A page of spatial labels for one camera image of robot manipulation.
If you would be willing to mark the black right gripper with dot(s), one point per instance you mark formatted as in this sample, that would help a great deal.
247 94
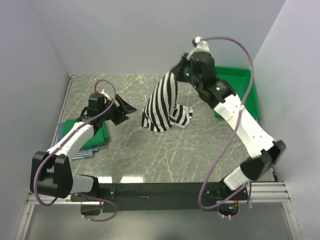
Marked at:
177 70

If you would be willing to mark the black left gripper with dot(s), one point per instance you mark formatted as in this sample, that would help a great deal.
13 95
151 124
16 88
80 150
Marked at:
122 110

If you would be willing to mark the green tank top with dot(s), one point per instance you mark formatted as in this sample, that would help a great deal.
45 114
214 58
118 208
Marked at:
102 132

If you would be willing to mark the black white striped tank top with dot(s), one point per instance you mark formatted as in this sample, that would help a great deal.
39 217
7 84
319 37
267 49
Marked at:
161 111

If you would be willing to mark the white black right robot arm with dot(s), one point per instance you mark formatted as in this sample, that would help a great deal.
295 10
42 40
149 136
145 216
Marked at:
263 150

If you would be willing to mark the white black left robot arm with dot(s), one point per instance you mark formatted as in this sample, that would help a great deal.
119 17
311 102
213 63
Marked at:
51 173

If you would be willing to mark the folded blue tank top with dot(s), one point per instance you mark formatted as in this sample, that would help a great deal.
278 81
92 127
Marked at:
60 133

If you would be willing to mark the blue white striped tank top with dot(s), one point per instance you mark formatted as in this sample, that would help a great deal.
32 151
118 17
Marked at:
91 147

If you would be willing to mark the green plastic bin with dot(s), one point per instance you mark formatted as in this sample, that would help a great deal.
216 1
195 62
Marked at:
239 79

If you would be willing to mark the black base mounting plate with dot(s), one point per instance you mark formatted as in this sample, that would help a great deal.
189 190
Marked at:
155 196

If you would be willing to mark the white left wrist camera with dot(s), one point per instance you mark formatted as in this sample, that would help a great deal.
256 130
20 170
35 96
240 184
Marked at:
103 92

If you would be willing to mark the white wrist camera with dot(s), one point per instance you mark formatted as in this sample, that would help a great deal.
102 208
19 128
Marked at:
103 92
200 45

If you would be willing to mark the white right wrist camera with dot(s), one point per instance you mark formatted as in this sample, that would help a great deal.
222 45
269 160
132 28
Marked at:
200 45

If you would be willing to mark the aluminium frame rail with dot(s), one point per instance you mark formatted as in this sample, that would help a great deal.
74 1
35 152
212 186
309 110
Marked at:
261 192

